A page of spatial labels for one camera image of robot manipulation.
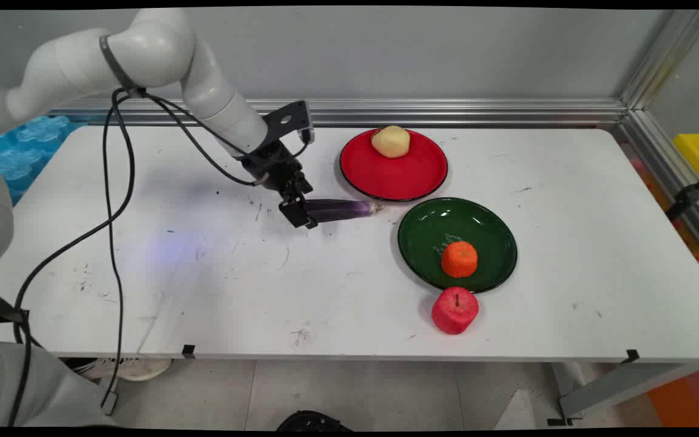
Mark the blue foam mat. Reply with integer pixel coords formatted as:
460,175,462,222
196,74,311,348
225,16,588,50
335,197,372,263
0,115,88,207

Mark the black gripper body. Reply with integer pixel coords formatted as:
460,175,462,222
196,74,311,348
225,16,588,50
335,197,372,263
241,141,314,204

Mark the red round plate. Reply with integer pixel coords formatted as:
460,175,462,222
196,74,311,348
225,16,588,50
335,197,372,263
339,128,449,203

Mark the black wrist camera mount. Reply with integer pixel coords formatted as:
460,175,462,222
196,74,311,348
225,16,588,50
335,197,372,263
262,100,316,148

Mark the yellow toy potato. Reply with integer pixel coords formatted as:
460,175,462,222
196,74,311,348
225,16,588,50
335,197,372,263
371,125,411,159

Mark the green round plate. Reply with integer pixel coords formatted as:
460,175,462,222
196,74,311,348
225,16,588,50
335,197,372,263
397,197,518,294

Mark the red toy apple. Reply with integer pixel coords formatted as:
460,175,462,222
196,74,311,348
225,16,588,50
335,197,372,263
431,286,480,336

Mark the white sneaker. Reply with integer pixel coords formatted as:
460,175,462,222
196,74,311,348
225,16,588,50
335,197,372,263
70,357,174,382

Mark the grey metal table leg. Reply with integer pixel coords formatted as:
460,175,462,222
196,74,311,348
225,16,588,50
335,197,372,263
547,362,699,425

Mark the orange box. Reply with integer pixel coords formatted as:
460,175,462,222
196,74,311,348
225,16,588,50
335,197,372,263
647,363,699,428

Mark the black cable strap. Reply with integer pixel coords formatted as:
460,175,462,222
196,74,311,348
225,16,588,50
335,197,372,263
99,35,147,98

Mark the black round floor object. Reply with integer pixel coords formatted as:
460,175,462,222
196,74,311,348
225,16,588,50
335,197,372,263
276,410,353,433

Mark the long black hanging cable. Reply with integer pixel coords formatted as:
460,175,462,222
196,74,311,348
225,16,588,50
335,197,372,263
8,90,138,427

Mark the aluminium frame rail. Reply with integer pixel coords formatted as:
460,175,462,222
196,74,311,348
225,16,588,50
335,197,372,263
46,8,699,274

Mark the black cable to gripper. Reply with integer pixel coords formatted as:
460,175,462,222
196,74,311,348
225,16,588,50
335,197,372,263
113,88,314,188

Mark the orange toy tangerine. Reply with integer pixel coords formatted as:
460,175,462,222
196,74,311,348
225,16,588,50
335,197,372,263
441,241,479,279

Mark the purple toy eggplant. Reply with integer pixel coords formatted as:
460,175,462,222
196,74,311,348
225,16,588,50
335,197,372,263
305,198,385,223

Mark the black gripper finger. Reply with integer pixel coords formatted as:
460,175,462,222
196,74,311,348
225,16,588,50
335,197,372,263
302,193,320,231
279,199,306,229

